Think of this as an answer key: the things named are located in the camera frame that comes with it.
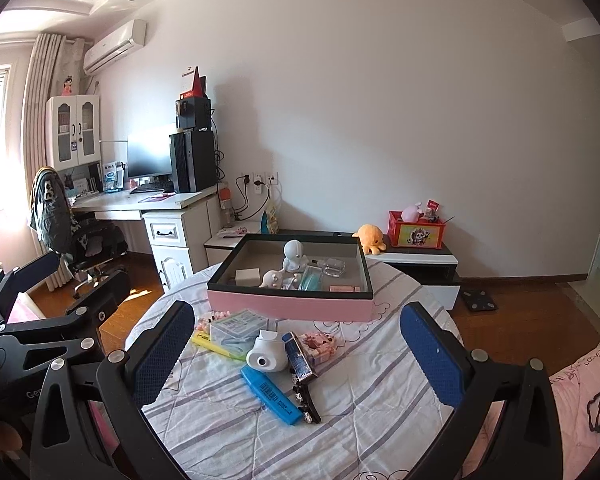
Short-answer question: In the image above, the blue highlighter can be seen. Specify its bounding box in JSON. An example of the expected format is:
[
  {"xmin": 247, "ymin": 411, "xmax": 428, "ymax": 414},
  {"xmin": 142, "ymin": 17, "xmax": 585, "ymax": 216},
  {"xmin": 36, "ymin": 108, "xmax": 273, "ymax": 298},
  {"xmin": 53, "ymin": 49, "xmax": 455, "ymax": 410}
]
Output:
[{"xmin": 240, "ymin": 364, "xmax": 302, "ymax": 427}]

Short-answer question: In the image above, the teal round glass jar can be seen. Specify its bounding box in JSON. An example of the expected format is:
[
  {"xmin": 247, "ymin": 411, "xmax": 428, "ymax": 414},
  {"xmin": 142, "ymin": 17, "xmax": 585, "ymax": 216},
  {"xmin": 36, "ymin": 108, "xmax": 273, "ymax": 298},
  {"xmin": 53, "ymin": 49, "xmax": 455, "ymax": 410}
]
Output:
[{"xmin": 297, "ymin": 266, "xmax": 323, "ymax": 292}]

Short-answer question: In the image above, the black power cable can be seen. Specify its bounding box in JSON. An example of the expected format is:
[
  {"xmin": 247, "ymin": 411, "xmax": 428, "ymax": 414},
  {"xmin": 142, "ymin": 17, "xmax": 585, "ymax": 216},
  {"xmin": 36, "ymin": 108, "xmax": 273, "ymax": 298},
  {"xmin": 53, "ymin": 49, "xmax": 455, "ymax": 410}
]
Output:
[{"xmin": 230, "ymin": 176, "xmax": 248, "ymax": 221}]

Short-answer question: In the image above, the small pale doll figurine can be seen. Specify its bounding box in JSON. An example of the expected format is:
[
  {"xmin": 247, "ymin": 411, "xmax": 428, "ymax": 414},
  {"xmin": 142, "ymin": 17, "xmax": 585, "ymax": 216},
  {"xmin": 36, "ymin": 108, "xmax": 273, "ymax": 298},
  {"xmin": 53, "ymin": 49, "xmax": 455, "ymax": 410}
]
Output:
[{"xmin": 257, "ymin": 269, "xmax": 297, "ymax": 290}]

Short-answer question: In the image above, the clear glass perfume bottle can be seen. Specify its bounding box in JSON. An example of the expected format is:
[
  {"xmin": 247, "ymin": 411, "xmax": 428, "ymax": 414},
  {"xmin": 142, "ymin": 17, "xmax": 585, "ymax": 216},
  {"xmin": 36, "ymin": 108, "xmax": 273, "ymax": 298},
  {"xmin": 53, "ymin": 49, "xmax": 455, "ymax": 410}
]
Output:
[{"xmin": 310, "ymin": 257, "xmax": 347, "ymax": 278}]

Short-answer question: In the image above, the black hair clip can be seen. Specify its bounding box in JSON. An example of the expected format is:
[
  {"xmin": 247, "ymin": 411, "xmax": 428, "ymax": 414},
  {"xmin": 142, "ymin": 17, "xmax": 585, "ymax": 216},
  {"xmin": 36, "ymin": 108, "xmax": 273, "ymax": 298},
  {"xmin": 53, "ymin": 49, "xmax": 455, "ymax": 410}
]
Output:
[{"xmin": 290, "ymin": 370, "xmax": 322, "ymax": 424}]

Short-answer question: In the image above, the yellow highlighter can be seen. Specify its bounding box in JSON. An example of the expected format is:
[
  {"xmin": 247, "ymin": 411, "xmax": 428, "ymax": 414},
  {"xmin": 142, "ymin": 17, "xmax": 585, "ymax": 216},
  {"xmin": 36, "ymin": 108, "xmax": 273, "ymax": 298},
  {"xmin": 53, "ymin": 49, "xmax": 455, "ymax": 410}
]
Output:
[{"xmin": 191, "ymin": 329, "xmax": 251, "ymax": 362}]

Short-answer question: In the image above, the black computer tower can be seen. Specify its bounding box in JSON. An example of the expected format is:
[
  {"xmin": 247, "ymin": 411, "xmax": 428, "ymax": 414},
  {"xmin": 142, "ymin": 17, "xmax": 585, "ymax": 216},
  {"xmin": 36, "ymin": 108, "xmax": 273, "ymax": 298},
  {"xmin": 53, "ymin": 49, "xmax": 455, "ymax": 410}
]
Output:
[{"xmin": 169, "ymin": 130, "xmax": 217, "ymax": 194}]

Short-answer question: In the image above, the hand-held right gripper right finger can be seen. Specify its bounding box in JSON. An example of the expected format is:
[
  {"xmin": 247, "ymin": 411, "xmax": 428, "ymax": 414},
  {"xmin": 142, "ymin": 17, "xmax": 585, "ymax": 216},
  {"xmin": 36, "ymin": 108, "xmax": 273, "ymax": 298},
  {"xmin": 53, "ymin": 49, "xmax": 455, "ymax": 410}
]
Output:
[{"xmin": 399, "ymin": 301, "xmax": 563, "ymax": 480}]

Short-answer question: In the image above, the black bathroom scale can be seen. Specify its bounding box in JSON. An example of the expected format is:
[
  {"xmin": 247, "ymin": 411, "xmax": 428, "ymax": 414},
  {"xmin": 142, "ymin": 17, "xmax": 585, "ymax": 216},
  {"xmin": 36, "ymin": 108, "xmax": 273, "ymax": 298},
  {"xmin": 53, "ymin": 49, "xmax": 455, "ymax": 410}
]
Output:
[{"xmin": 462, "ymin": 292, "xmax": 498, "ymax": 315}]

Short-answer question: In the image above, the pink printed blanket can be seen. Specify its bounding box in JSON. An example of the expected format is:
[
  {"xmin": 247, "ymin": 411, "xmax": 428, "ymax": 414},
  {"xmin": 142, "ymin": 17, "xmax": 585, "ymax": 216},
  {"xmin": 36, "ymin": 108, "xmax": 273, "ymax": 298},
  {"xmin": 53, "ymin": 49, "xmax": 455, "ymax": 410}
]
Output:
[{"xmin": 460, "ymin": 335, "xmax": 600, "ymax": 480}]

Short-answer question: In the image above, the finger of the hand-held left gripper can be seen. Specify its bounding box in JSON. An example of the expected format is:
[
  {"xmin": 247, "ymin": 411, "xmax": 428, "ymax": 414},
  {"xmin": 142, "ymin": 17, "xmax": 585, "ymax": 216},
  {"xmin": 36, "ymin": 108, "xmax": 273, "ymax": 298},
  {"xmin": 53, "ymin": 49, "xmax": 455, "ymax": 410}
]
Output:
[
  {"xmin": 0, "ymin": 251, "xmax": 61, "ymax": 333},
  {"xmin": 0, "ymin": 271, "xmax": 132, "ymax": 387}
]

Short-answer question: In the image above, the red printed storage box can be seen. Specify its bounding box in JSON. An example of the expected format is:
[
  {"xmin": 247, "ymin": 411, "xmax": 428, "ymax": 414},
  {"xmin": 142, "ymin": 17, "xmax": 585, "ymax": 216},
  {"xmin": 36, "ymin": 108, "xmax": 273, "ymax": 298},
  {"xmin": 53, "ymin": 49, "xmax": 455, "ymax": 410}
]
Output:
[{"xmin": 387, "ymin": 210, "xmax": 446, "ymax": 250}]

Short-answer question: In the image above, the dark printed jacket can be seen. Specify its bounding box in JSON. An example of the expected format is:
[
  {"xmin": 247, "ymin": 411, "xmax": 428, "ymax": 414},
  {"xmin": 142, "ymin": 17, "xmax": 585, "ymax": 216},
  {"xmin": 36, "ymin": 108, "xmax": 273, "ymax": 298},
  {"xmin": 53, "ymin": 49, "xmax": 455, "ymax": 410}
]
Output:
[{"xmin": 28, "ymin": 166, "xmax": 76, "ymax": 253}]

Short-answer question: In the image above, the white low side table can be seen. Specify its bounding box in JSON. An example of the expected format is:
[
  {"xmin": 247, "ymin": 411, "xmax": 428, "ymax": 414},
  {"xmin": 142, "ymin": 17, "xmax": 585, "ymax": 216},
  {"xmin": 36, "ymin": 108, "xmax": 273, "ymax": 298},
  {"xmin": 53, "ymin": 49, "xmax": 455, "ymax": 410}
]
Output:
[{"xmin": 203, "ymin": 220, "xmax": 263, "ymax": 273}]

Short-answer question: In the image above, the red paper bag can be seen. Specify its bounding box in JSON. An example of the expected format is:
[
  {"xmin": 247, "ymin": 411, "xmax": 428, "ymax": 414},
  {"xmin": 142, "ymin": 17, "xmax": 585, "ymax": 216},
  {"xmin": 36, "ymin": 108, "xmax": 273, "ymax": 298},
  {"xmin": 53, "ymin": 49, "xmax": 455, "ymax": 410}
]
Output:
[{"xmin": 177, "ymin": 66, "xmax": 207, "ymax": 101}]

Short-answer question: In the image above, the white toy camera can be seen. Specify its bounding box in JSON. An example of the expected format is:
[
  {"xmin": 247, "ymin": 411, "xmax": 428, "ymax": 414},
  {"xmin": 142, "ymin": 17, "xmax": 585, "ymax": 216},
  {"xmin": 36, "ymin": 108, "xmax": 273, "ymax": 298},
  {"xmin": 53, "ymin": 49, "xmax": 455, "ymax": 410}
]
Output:
[{"xmin": 246, "ymin": 330, "xmax": 287, "ymax": 375}]

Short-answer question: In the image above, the pink storage box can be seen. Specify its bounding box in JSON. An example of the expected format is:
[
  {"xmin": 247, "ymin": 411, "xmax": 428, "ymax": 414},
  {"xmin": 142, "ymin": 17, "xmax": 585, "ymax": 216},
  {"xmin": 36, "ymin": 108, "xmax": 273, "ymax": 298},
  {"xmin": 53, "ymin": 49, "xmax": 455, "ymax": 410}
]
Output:
[{"xmin": 206, "ymin": 232, "xmax": 376, "ymax": 322}]

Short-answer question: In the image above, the black office chair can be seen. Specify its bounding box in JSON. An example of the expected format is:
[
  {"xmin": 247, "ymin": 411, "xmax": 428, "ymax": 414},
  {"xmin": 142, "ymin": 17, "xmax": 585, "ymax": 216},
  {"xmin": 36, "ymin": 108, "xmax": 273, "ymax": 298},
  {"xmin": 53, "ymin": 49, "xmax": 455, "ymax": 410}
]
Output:
[{"xmin": 55, "ymin": 210, "xmax": 131, "ymax": 301}]

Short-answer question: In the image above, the white glass-door cabinet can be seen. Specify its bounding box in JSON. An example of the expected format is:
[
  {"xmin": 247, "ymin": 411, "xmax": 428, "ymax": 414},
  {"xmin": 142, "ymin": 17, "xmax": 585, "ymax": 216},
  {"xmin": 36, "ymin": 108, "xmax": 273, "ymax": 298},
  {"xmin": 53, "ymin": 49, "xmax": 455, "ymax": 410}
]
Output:
[{"xmin": 45, "ymin": 94, "xmax": 102, "ymax": 172}]

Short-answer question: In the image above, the white round robot figurine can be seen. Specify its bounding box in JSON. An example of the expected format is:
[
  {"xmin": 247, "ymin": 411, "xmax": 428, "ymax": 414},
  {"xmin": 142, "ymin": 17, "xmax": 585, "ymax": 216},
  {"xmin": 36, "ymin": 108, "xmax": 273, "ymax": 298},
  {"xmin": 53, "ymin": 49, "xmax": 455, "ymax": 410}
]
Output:
[{"xmin": 281, "ymin": 240, "xmax": 311, "ymax": 273}]

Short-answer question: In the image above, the white desk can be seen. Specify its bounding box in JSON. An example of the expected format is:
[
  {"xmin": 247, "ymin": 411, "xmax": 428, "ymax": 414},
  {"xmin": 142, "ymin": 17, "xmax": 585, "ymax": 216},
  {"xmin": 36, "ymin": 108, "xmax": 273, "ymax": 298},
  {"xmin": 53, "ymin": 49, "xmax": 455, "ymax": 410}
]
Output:
[{"xmin": 72, "ymin": 185, "xmax": 223, "ymax": 291}]

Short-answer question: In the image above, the blue white package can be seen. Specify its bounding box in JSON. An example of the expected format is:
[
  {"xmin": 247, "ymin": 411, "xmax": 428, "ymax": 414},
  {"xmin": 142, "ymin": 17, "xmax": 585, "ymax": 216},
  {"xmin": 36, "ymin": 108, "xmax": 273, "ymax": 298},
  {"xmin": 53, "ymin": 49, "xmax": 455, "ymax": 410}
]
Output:
[{"xmin": 101, "ymin": 159, "xmax": 126, "ymax": 194}]

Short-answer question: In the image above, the white air conditioner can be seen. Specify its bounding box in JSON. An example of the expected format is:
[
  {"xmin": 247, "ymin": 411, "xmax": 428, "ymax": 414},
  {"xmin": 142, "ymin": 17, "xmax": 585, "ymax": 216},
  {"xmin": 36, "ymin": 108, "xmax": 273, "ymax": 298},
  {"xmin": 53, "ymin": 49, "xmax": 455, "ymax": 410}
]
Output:
[{"xmin": 82, "ymin": 19, "xmax": 147, "ymax": 75}]

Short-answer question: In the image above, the small blue card box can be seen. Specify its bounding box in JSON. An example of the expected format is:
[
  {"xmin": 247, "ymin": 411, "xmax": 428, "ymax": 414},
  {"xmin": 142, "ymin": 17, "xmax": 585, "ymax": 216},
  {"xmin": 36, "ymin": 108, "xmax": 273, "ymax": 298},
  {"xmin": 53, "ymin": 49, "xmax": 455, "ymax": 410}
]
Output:
[{"xmin": 281, "ymin": 331, "xmax": 320, "ymax": 380}]

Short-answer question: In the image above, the pastel building block model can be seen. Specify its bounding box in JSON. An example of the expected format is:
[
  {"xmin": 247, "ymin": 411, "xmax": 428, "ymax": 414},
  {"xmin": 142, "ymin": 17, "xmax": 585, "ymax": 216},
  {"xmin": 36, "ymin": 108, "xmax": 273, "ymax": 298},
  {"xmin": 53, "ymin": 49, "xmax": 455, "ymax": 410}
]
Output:
[{"xmin": 300, "ymin": 331, "xmax": 337, "ymax": 367}]

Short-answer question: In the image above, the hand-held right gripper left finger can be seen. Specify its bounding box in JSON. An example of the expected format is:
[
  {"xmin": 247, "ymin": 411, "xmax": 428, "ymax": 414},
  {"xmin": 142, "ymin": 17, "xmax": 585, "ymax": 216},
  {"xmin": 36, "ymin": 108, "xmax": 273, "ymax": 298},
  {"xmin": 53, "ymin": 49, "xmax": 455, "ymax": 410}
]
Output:
[{"xmin": 30, "ymin": 300, "xmax": 196, "ymax": 480}]

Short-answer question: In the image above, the blue orange snack bag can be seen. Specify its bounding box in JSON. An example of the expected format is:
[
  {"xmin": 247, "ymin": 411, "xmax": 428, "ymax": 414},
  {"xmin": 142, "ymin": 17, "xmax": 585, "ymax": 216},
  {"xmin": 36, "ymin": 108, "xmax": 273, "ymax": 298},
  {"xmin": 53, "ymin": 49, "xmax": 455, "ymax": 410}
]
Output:
[{"xmin": 261, "ymin": 200, "xmax": 281, "ymax": 235}]

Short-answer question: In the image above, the yellow octopus plush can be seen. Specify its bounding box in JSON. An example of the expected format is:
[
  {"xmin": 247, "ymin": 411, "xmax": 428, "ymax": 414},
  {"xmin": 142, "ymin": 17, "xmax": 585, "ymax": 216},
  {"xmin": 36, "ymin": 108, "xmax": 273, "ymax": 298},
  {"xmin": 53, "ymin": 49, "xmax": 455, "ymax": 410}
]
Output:
[{"xmin": 352, "ymin": 223, "xmax": 387, "ymax": 256}]

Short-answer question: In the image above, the bottle with orange cap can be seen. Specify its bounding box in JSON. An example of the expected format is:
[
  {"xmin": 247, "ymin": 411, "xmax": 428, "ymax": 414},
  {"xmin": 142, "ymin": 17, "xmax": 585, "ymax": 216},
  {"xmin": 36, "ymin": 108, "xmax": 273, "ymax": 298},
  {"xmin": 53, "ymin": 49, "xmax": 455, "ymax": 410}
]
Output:
[{"xmin": 219, "ymin": 186, "xmax": 233, "ymax": 228}]

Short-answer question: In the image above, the black speaker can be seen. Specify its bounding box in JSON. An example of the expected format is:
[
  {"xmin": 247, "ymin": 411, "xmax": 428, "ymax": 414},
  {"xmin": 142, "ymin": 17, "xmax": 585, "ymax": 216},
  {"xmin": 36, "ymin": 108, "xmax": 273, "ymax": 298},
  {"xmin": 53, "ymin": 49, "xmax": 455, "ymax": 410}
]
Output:
[{"xmin": 175, "ymin": 97, "xmax": 212, "ymax": 131}]

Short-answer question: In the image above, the black computer monitor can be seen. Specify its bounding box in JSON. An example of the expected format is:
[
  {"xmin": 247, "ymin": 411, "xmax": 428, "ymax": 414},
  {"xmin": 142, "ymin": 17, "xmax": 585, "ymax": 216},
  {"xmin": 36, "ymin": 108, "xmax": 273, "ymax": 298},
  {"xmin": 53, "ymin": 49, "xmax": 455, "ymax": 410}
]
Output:
[{"xmin": 126, "ymin": 127, "xmax": 173, "ymax": 186}]

